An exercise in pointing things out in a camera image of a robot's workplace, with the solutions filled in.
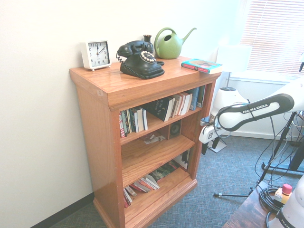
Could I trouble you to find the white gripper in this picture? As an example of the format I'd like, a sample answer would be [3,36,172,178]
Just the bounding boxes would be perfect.
[199,123,223,155]

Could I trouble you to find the teal and red book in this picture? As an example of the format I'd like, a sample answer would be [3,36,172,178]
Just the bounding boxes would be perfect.
[181,58,223,75]

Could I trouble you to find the black white picture book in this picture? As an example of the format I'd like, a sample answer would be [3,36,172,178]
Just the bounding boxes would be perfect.
[174,149,191,172]

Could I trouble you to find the small round speaker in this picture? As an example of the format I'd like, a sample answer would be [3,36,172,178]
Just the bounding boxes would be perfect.
[170,122,182,139]

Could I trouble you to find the white thick paperback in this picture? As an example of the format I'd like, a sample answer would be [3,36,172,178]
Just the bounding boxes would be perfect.
[181,92,193,114]

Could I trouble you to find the blue hardcover book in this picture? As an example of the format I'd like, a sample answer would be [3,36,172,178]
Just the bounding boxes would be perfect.
[186,87,200,111]

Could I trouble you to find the red edged paperback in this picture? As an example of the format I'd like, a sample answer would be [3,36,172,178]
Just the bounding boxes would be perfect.
[176,93,188,116]

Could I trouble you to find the dark green hardcover book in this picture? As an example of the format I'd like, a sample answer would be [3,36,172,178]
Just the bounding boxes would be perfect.
[197,85,207,108]

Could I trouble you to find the white air purifier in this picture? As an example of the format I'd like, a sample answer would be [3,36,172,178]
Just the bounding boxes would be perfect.
[210,87,249,119]

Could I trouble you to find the green black flat book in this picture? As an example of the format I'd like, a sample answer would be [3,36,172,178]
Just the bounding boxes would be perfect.
[149,163,180,182]

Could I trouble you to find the tan page paperback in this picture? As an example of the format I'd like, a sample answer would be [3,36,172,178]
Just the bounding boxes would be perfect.
[170,95,181,119]

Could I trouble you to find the black tripod stand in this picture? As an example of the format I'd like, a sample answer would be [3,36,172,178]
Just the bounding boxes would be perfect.
[213,114,295,198]

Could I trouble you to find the scattered paper cards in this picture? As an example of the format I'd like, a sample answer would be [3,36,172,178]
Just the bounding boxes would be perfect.
[142,133,167,145]

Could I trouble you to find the black Why We Sleep book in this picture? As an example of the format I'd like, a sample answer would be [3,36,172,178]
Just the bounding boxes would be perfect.
[146,97,174,122]

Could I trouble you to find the white cover paperback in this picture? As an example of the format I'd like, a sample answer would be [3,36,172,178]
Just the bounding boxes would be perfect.
[140,174,161,190]

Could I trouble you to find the white page paperback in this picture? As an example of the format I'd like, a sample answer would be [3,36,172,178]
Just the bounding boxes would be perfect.
[137,107,149,132]

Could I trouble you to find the blue spine paperback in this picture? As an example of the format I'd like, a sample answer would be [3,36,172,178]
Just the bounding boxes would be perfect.
[131,108,141,133]

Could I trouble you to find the red cover paperback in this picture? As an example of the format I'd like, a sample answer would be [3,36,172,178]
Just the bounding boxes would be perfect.
[132,181,152,193]

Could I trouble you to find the dark patterned spine book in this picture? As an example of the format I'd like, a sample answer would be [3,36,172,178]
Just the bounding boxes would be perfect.
[123,109,133,136]

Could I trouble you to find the yellow red emergency stop button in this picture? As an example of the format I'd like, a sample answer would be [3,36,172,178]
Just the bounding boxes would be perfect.
[274,184,293,205]

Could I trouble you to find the white shade floor lamp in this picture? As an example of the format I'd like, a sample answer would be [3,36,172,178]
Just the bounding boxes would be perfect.
[209,45,253,152]

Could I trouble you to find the red white spine book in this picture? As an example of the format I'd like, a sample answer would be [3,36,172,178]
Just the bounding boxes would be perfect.
[119,111,126,138]

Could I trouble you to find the red white thin book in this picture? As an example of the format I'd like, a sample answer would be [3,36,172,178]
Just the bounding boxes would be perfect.
[123,187,138,209]

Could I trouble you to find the black rotary telephone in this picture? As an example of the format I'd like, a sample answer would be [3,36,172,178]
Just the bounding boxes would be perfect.
[115,40,166,80]

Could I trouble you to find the green watering can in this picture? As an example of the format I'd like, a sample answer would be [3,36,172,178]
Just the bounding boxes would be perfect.
[154,27,197,59]

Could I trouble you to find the wooden bookshelf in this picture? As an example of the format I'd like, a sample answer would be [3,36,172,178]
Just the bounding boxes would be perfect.
[69,56,223,228]

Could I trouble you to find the dark slim vase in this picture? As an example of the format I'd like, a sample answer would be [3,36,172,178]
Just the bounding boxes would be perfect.
[143,34,154,52]

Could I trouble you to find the white window blinds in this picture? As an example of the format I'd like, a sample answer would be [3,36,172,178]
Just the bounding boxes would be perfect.
[239,0,304,78]

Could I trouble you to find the white square alarm clock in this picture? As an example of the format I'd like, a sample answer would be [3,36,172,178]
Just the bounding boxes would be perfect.
[80,39,112,72]

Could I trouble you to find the coiled black cables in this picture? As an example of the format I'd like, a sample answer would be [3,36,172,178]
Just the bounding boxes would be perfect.
[258,185,283,212]

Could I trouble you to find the black desk leg frame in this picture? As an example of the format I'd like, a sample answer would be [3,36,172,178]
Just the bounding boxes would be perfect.
[262,152,304,178]

